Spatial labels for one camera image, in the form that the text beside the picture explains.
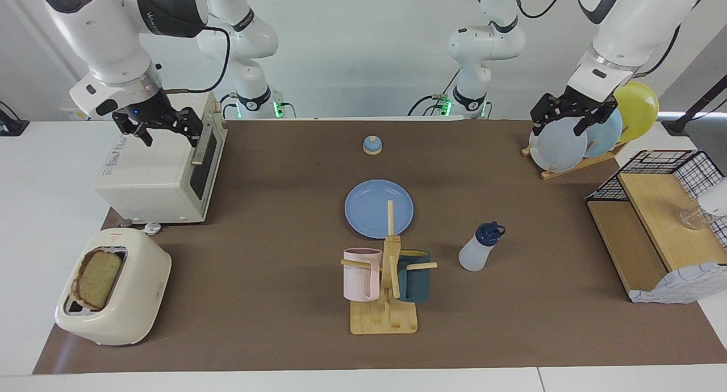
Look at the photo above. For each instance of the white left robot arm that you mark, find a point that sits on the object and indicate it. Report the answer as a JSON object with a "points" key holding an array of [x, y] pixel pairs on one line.
{"points": [[636, 23]]}

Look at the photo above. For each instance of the wooden mug tree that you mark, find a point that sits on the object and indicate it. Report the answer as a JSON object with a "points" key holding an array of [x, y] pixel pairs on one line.
{"points": [[383, 319]]}

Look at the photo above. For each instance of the clear glass cup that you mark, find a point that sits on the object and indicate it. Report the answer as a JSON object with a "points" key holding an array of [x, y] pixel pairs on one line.
{"points": [[693, 219]]}

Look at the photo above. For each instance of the wooden plate rack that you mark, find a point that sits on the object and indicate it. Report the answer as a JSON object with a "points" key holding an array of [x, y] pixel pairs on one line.
{"points": [[573, 169]]}

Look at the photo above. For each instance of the light blue plate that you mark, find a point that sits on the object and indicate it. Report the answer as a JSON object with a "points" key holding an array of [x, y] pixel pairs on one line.
{"points": [[605, 136]]}

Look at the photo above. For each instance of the white toaster oven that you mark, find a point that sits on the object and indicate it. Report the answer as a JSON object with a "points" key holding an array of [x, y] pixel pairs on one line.
{"points": [[153, 176]]}

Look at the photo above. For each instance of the cream two-slot toaster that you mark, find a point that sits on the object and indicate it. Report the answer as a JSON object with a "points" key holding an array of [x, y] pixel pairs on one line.
{"points": [[139, 290]]}

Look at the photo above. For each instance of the pink ribbed mug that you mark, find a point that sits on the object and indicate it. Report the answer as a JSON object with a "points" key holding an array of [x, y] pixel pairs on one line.
{"points": [[358, 278]]}

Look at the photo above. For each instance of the blue round plate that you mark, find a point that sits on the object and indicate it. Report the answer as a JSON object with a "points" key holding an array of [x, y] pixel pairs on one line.
{"points": [[369, 207]]}

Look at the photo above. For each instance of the yellow plate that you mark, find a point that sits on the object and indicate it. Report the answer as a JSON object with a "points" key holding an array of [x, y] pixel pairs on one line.
{"points": [[639, 111]]}

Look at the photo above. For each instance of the brown table mat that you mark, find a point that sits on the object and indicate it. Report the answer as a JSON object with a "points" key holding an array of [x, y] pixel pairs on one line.
{"points": [[272, 210]]}

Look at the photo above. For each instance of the toasted bread slice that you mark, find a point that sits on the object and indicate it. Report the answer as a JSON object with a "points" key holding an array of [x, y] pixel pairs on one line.
{"points": [[99, 278]]}

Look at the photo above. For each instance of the wooden two-level shelf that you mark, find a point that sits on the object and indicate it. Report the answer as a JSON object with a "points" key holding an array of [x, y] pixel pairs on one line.
{"points": [[653, 210]]}

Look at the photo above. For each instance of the white patterned cloth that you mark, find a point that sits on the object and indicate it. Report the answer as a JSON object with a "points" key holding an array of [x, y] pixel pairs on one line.
{"points": [[687, 284]]}

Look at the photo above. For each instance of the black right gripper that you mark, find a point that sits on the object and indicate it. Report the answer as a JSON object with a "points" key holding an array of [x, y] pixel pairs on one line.
{"points": [[147, 111]]}

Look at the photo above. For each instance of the black stand base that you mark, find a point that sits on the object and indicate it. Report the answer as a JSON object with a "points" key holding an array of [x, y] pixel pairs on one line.
{"points": [[11, 128]]}

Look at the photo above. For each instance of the small blue bell wooden knob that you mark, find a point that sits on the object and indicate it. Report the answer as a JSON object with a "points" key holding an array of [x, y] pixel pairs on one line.
{"points": [[372, 146]]}

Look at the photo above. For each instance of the dark teal mug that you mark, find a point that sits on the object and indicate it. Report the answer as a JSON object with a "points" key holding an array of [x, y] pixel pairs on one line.
{"points": [[417, 284]]}

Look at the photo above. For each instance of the pale grey plate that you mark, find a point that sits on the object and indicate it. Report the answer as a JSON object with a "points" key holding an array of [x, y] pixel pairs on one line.
{"points": [[559, 150]]}

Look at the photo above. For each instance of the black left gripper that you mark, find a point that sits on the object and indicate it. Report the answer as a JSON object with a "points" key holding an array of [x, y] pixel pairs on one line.
{"points": [[578, 103]]}

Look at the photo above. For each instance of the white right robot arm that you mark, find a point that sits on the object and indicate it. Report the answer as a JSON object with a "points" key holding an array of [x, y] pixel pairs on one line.
{"points": [[96, 28]]}

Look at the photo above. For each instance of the white wall outlet box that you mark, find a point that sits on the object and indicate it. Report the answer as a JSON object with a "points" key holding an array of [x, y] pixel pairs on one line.
{"points": [[71, 115]]}

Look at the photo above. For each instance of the black camera stand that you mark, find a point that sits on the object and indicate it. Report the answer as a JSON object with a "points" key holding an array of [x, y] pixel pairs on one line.
{"points": [[679, 124]]}

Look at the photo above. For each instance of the translucent seasoning bottle blue cap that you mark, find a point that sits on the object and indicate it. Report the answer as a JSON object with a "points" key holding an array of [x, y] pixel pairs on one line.
{"points": [[476, 254]]}

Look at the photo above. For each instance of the white rounded object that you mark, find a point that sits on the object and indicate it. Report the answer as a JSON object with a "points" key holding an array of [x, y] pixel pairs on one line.
{"points": [[717, 199]]}

